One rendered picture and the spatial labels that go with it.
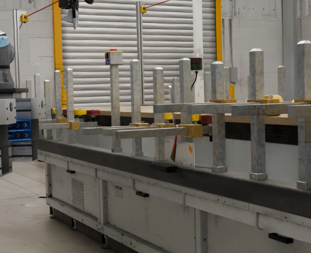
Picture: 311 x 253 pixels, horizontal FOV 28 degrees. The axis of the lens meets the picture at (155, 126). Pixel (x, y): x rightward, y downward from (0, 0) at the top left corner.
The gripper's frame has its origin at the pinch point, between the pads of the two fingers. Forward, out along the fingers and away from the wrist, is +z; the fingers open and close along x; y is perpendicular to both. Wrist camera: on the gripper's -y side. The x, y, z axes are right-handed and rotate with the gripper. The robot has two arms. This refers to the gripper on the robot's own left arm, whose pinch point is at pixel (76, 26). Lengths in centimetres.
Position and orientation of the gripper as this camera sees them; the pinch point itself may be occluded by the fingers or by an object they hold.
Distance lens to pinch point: 295.5
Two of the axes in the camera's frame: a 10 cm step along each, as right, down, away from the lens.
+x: -0.5, 0.5, -10.0
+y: -10.0, 0.2, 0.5
